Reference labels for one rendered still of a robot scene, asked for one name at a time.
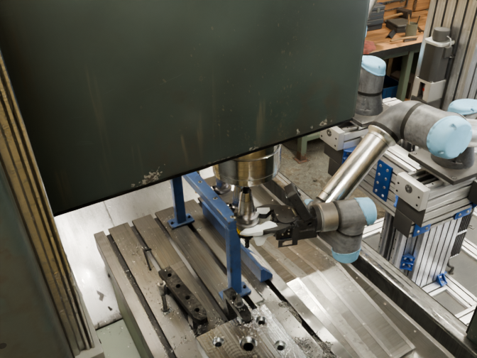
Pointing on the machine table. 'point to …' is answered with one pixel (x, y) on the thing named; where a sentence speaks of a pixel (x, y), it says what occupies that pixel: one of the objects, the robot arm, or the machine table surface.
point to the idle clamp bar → (190, 302)
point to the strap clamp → (235, 306)
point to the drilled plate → (268, 333)
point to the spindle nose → (250, 167)
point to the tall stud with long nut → (163, 295)
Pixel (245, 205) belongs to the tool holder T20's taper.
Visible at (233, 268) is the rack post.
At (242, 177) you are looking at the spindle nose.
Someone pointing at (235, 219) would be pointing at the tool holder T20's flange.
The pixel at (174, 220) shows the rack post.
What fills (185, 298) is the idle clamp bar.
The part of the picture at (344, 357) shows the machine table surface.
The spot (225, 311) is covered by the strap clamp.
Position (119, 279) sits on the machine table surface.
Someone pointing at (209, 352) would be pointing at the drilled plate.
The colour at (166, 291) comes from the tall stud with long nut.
